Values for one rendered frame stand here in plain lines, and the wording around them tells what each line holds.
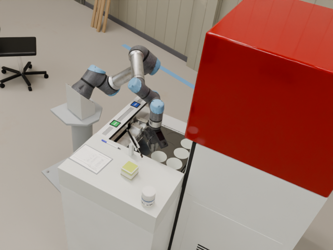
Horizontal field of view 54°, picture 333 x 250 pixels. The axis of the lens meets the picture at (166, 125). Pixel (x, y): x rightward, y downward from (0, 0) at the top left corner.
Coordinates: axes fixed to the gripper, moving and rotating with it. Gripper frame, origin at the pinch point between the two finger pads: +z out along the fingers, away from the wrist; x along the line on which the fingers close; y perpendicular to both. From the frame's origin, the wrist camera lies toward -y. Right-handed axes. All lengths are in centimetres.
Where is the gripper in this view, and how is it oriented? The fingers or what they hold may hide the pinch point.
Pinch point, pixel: (153, 151)
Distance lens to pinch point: 200.7
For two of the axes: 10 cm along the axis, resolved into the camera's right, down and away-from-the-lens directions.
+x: -8.3, 2.8, -4.9
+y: -5.5, -5.8, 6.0
